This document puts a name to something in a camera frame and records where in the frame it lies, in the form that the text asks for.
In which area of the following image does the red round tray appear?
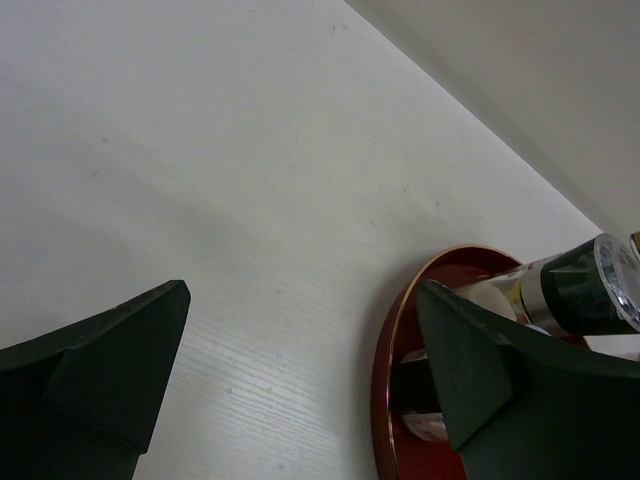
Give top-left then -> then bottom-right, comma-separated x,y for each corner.
369,243 -> 640,480

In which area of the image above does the salt grinder black cap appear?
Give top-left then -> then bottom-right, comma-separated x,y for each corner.
455,232 -> 639,338

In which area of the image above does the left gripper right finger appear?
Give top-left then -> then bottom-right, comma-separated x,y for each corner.
416,281 -> 639,479

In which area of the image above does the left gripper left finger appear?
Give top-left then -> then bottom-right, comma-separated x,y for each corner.
1,280 -> 191,479

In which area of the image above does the jar with white red lid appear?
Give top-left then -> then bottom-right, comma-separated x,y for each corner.
391,349 -> 449,442

